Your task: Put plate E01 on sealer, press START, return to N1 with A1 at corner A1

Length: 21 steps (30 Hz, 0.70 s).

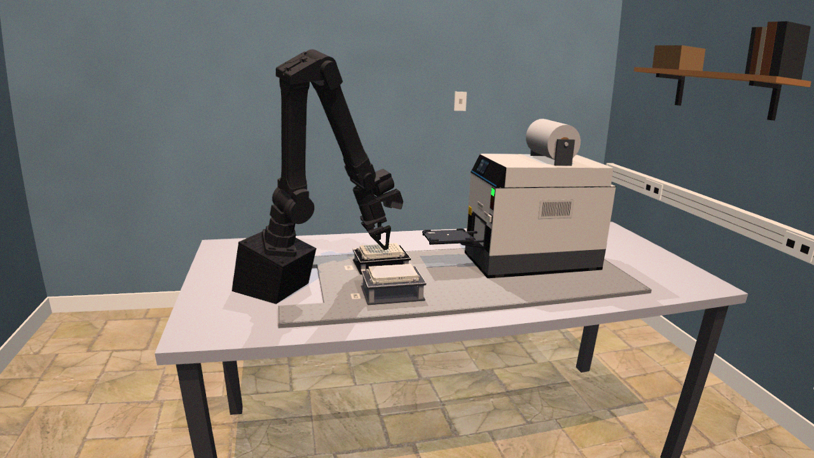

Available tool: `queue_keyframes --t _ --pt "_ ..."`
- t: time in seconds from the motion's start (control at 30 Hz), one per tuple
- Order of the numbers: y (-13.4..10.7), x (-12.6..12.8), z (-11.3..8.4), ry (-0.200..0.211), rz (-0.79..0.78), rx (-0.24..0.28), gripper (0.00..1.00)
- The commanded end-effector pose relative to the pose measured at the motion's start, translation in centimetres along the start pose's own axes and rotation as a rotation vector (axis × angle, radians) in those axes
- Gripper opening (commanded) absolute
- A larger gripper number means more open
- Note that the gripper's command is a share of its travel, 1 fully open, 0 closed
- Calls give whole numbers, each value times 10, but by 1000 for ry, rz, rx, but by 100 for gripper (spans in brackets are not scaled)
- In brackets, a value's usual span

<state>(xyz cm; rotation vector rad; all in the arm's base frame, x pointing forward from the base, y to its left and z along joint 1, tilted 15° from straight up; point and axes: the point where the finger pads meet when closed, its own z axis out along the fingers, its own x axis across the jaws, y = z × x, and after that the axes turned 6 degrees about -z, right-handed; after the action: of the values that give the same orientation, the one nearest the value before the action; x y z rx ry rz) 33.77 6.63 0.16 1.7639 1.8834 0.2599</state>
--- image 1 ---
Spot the beige plate with grid of square wells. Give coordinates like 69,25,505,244
359,243,404,260

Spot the cream multi-well plate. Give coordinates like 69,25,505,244
368,264,419,284

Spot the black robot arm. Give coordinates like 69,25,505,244
262,50,403,257

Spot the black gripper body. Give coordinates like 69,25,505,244
359,199,387,235

